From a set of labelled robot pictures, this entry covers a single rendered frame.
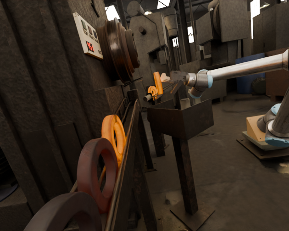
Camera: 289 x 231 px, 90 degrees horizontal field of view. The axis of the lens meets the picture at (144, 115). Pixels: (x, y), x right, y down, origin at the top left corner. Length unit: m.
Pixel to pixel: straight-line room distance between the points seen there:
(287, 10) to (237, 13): 1.54
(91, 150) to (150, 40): 3.73
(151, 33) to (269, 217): 3.72
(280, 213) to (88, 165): 1.10
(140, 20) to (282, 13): 3.76
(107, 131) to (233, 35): 4.41
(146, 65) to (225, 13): 2.20
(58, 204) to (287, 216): 1.15
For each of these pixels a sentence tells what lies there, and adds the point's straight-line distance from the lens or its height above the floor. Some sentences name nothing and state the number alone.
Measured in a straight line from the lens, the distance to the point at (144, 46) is 3.98.
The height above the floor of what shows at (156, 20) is 2.11.
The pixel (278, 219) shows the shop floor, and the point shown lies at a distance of 1.20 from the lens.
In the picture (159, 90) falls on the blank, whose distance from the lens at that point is 0.98.
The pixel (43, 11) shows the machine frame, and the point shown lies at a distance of 0.92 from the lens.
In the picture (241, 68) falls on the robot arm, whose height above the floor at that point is 0.81.
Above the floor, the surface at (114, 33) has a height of 1.19.
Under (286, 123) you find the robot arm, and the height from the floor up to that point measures 0.41.
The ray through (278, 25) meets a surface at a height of 1.49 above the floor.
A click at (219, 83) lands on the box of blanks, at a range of 3.74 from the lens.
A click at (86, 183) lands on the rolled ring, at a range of 0.35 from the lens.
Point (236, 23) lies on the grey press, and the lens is 4.79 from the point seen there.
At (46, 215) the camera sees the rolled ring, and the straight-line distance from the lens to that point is 0.26.
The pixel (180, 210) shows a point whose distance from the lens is 1.16.
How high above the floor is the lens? 0.87
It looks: 14 degrees down
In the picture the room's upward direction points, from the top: 13 degrees counter-clockwise
